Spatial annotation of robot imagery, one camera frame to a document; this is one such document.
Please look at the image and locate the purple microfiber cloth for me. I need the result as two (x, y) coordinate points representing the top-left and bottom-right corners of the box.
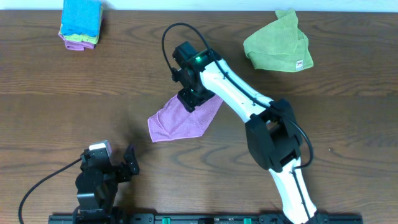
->
(147, 96), (223, 142)

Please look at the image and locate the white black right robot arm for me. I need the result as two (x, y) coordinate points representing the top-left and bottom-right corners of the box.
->
(172, 42), (317, 223)

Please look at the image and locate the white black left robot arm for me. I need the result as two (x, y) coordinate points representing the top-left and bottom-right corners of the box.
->
(72, 141), (139, 224)

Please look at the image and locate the crumpled green cloth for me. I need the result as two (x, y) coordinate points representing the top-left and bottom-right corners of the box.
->
(243, 9), (314, 73)

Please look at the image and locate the folded purple cloth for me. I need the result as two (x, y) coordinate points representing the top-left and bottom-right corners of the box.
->
(58, 33), (95, 51)

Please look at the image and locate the folded green cloth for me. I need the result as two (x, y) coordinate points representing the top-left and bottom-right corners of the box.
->
(58, 7), (103, 45)

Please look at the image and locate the folded blue cloth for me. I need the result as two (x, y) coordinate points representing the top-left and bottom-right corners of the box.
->
(61, 0), (102, 37)

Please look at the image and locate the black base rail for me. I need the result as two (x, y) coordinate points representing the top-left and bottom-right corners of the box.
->
(48, 213), (364, 224)

